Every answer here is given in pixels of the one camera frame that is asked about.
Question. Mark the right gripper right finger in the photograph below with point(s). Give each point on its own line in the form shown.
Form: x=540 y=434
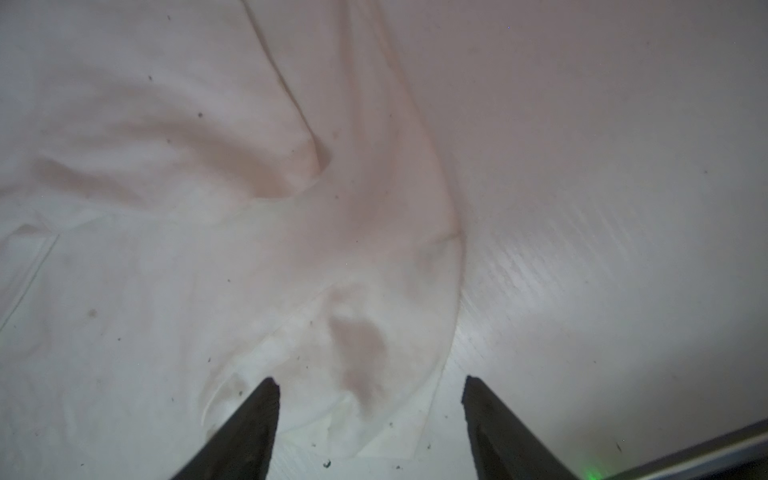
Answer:
x=502 y=447

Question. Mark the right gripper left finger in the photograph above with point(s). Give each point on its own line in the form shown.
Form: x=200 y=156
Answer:
x=242 y=448

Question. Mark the white t shirt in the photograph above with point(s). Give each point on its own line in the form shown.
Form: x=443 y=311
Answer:
x=200 y=195

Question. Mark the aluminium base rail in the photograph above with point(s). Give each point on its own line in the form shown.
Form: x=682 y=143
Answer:
x=740 y=454

